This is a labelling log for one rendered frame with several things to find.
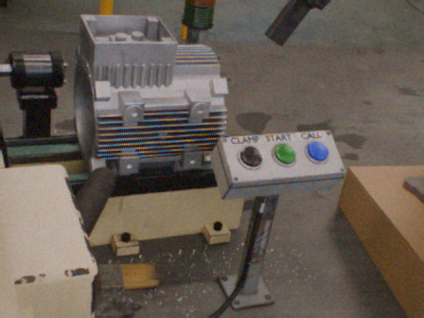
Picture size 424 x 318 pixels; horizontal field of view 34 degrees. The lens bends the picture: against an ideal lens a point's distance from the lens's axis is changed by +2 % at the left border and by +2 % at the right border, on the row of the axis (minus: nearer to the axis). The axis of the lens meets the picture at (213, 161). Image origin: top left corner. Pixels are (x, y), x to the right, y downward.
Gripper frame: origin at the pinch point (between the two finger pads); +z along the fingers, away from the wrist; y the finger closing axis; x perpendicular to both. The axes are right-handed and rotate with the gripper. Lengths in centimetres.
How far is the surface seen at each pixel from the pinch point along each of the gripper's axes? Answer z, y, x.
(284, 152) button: 12.9, 18.3, 0.0
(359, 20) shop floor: -9, -297, 246
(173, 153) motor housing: 25.7, 2.8, -4.0
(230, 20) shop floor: 38, -297, 163
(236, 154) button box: 16.5, 17.4, -5.5
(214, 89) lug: 14.1, 1.2, -4.0
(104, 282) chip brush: 46.2, 10.5, -5.0
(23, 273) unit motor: 11, 63, -45
